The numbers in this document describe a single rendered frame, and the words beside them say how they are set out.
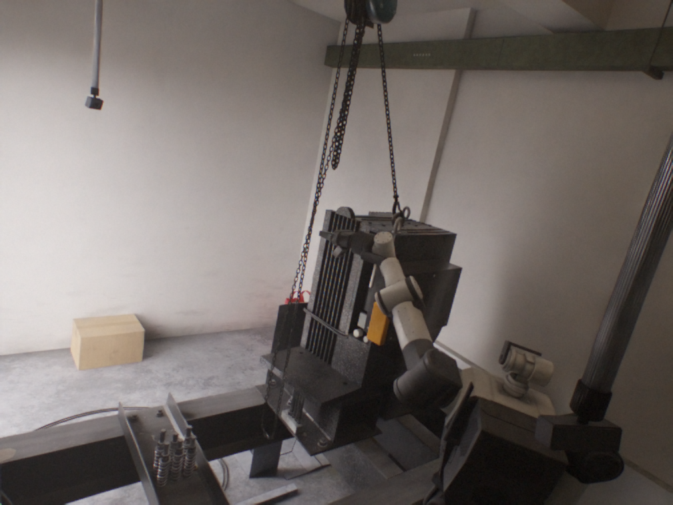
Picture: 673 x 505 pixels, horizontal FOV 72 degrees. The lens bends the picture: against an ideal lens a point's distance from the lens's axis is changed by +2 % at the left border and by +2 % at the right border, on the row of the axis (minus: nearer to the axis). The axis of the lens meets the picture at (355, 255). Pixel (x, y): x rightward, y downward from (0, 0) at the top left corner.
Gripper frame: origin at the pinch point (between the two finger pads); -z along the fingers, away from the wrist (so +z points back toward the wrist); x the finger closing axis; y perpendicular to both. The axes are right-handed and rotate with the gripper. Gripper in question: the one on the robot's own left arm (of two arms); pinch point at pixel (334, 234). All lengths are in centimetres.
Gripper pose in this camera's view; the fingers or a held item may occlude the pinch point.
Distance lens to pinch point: 174.6
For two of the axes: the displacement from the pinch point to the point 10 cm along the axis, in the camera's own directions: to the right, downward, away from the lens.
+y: -1.9, 9.6, 2.0
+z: 8.1, 2.7, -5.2
